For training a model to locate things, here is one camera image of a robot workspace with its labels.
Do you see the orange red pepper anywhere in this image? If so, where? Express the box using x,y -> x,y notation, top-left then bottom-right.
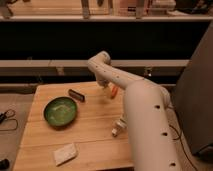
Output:
110,85 -> 118,99

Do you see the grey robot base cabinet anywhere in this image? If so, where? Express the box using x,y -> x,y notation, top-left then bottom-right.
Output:
172,22 -> 213,155

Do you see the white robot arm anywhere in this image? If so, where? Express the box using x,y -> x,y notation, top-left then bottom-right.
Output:
87,51 -> 183,171

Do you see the green ceramic bowl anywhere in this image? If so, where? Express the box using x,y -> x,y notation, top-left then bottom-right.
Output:
43,97 -> 77,127

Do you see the dark rectangular candy bar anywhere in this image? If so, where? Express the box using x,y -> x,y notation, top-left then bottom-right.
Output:
68,89 -> 85,102

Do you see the white toy bottle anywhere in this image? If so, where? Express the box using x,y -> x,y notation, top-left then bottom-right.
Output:
111,116 -> 127,137

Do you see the wooden table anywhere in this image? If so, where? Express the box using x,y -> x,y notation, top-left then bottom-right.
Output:
13,82 -> 133,171

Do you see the white sponge block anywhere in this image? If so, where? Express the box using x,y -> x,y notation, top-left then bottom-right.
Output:
53,143 -> 78,166

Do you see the black cable on floor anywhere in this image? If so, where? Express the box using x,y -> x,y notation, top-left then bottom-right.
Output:
168,103 -> 200,171

